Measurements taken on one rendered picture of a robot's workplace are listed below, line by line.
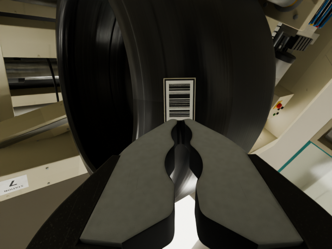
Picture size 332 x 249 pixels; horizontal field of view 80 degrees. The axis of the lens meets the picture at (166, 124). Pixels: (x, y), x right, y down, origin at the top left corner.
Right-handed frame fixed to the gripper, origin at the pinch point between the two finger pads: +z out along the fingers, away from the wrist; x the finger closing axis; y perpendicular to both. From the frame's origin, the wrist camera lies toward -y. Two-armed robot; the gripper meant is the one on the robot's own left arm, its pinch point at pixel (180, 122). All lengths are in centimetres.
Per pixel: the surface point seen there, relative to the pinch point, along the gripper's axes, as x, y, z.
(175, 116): -0.3, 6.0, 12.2
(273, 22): 28, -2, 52
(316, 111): 174, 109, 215
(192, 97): 2.0, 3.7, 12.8
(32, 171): -54, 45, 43
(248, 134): 13.2, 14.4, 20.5
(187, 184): 1.7, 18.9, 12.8
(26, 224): -174, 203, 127
